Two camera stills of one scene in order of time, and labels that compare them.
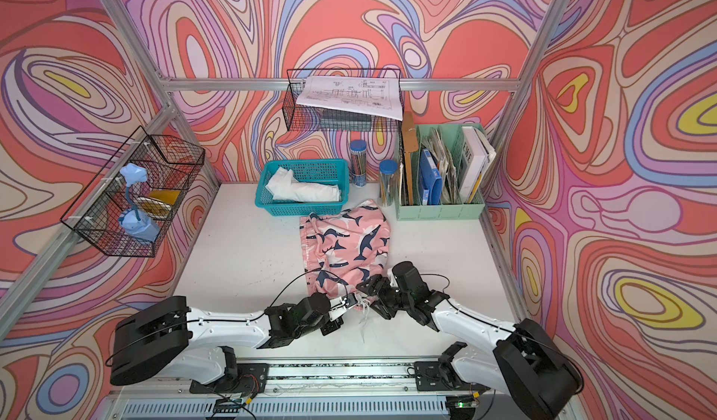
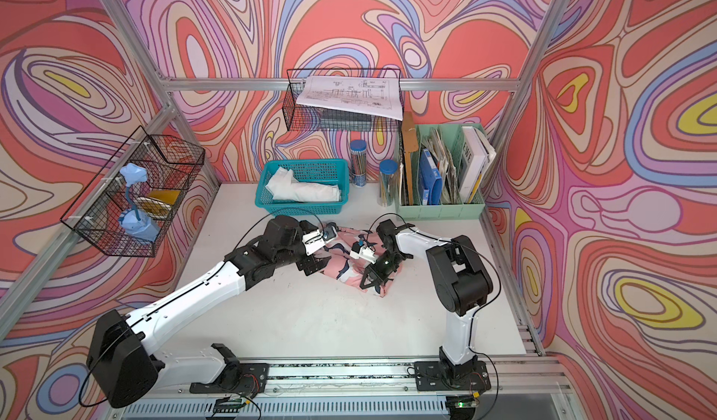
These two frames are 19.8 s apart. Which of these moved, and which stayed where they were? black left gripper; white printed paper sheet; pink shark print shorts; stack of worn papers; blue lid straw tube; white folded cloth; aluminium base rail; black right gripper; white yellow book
Moved: black left gripper; black right gripper; pink shark print shorts
Stayed: white folded cloth; aluminium base rail; white yellow book; blue lid straw tube; white printed paper sheet; stack of worn papers
